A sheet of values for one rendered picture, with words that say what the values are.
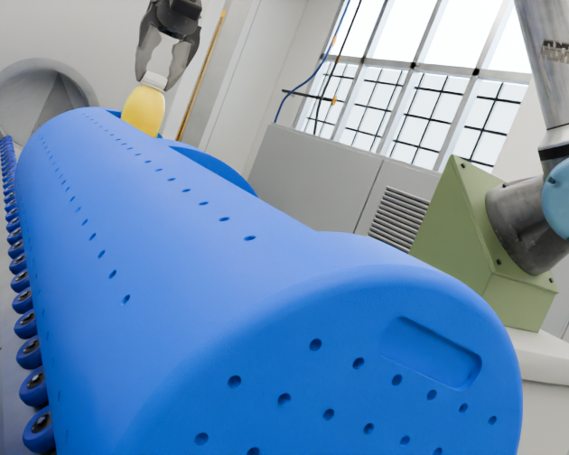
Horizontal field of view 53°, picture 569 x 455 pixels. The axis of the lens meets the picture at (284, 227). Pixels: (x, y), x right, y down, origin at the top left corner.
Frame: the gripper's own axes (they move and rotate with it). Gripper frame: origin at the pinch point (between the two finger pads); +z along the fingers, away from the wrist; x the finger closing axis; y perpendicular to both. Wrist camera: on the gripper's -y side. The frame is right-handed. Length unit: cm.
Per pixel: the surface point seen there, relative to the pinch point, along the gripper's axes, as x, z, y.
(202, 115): -33, 0, 66
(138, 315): 14, 16, -70
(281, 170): -131, 9, 192
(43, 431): 12, 34, -52
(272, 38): -208, -110, 454
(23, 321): 12.1, 34.8, -27.7
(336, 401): 4, 16, -77
